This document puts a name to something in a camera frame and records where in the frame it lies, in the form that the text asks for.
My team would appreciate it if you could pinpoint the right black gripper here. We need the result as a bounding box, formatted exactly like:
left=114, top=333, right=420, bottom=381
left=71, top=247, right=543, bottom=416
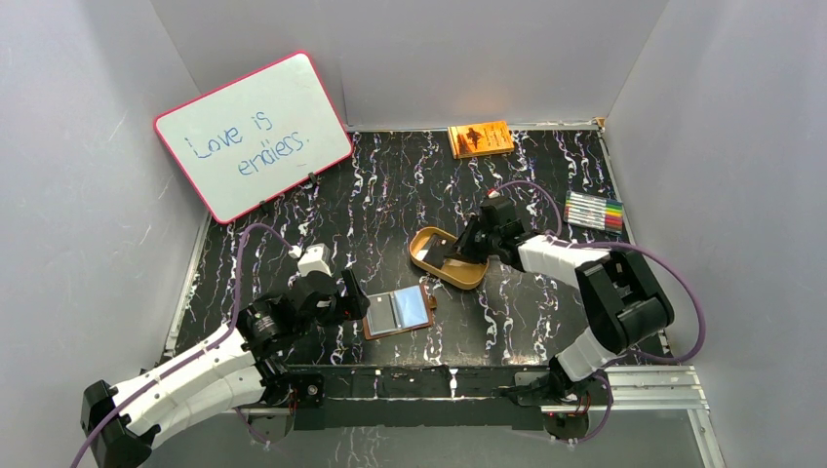
left=445, top=214, right=500, bottom=266

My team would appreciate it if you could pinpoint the gold oval tin tray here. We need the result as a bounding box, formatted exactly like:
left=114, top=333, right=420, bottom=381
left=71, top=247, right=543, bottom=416
left=408, top=226, right=490, bottom=291

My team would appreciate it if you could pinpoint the brown leather card holder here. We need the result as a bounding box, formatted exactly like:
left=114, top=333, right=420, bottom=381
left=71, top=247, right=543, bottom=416
left=363, top=285, right=437, bottom=340

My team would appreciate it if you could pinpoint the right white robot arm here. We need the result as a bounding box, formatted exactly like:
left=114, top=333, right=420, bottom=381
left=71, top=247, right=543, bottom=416
left=448, top=196, right=675, bottom=404

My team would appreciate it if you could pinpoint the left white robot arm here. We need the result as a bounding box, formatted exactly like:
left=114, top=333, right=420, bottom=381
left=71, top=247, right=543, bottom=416
left=80, top=269, right=371, bottom=467

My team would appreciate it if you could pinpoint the colour marker pen set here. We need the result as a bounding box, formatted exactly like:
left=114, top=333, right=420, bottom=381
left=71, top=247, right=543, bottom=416
left=563, top=191, right=624, bottom=234

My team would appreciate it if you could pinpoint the orange book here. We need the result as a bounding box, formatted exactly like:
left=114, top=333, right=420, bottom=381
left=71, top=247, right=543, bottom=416
left=448, top=121, right=515, bottom=159

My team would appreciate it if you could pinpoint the pink framed whiteboard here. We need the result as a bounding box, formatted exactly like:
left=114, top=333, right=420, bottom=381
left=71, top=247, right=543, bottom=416
left=153, top=52, right=353, bottom=224

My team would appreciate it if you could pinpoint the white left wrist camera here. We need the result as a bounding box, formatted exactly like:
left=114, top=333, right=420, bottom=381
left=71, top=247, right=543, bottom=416
left=288, top=243, right=333, bottom=277

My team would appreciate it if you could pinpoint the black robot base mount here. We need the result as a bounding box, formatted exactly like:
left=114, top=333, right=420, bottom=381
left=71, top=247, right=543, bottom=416
left=229, top=365, right=611, bottom=447

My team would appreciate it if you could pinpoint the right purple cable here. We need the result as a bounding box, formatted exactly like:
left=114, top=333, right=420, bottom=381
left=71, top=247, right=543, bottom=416
left=491, top=179, right=707, bottom=447

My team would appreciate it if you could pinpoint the purple cable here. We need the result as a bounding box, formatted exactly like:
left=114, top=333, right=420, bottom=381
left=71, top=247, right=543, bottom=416
left=491, top=179, right=707, bottom=447
left=69, top=222, right=305, bottom=468

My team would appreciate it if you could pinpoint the aluminium rail frame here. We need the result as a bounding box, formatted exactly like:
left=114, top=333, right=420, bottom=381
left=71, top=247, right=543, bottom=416
left=112, top=365, right=729, bottom=468

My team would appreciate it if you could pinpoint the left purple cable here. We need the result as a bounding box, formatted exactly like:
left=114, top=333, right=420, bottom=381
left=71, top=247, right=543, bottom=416
left=69, top=222, right=305, bottom=468

